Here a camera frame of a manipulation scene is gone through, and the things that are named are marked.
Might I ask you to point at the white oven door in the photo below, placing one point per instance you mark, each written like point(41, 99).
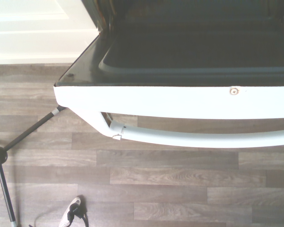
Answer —
point(170, 99)

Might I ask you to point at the white oven body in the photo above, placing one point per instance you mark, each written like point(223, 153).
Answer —
point(180, 8)

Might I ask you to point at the white power strip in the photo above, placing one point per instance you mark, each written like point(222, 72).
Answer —
point(69, 212)

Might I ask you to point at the white cabinet panel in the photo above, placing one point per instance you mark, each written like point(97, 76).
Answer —
point(38, 30)

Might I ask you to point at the black camera tripod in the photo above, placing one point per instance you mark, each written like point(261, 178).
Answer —
point(4, 151)

